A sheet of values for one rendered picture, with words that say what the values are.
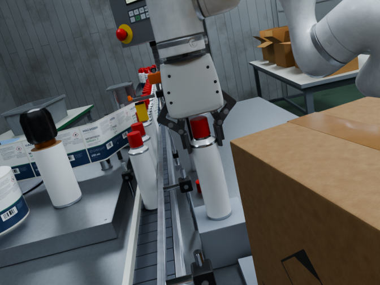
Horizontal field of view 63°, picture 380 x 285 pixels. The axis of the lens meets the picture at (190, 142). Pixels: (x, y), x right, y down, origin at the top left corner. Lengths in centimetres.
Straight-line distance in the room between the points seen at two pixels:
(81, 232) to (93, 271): 13
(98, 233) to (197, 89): 48
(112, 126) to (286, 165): 97
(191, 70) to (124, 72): 488
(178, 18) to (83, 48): 506
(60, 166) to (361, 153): 81
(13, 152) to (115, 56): 427
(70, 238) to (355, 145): 70
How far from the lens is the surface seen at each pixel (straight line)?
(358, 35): 77
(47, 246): 90
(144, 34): 103
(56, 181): 99
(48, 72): 581
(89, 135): 117
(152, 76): 92
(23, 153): 125
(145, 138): 84
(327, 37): 79
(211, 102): 55
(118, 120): 127
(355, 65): 264
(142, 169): 76
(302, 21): 84
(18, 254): 94
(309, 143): 39
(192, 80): 53
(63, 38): 565
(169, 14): 52
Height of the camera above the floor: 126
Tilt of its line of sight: 18 degrees down
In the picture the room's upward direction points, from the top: 13 degrees counter-clockwise
